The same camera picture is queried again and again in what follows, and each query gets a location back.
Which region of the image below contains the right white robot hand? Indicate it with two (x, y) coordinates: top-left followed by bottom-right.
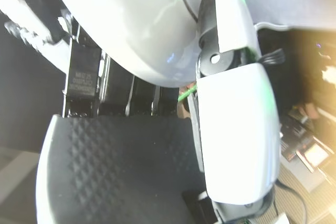
(35, 0), (281, 224)

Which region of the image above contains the thin black cable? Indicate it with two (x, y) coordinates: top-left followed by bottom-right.
(274, 180), (308, 224)

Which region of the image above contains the thin white cable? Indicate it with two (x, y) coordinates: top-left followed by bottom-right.
(254, 22), (297, 31)

